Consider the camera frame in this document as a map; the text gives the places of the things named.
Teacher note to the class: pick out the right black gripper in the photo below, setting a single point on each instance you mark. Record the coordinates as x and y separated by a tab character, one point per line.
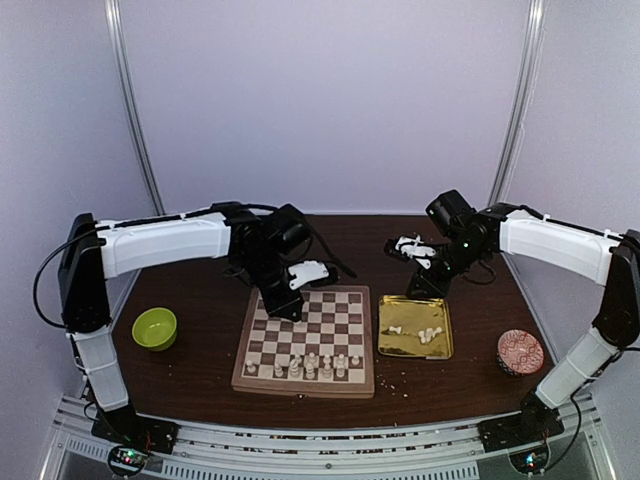
435	288

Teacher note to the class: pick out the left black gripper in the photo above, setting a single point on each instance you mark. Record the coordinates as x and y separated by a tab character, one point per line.
279	308

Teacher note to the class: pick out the white chess bishop piece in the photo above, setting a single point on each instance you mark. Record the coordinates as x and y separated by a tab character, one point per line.
327	372

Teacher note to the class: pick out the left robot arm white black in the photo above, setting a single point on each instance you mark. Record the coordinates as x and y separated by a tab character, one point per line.
254	238

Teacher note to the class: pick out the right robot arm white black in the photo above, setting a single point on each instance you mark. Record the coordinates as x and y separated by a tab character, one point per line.
608	259

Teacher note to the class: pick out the pile of white chess pieces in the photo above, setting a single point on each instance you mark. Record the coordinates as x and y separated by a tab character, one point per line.
426	336

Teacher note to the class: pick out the right green circuit board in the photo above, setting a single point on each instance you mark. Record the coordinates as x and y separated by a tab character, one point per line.
530	462

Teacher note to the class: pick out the green circuit board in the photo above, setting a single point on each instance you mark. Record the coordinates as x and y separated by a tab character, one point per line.
124	460
530	462

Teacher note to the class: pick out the left green circuit board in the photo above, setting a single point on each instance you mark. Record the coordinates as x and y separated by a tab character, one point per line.
124	460

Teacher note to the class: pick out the gold metal tray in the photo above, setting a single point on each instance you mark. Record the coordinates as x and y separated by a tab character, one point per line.
414	316

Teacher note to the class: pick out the wooden chessboard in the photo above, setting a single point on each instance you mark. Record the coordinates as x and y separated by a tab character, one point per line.
334	321

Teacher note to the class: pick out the red patterned bowl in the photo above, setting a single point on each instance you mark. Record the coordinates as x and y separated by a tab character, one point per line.
519	353

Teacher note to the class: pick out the green bowl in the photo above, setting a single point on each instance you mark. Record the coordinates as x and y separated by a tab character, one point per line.
155	329

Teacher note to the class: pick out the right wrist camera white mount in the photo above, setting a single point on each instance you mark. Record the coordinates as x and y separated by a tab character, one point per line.
406	248

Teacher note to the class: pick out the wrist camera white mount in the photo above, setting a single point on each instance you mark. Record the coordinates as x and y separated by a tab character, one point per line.
406	248
312	273

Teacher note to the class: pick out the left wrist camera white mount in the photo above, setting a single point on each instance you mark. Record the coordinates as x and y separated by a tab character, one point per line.
312	273

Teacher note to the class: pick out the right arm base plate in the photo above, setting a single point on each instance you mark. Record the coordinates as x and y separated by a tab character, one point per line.
514	431

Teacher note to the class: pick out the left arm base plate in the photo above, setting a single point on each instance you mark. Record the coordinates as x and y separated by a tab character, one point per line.
156	436

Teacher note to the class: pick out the right aluminium corner post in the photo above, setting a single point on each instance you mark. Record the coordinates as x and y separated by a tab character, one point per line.
524	92

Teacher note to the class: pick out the aluminium corner post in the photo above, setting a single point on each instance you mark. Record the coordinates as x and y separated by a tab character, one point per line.
118	42
524	92

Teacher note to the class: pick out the left aluminium corner post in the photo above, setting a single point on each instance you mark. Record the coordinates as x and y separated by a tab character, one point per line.
118	42

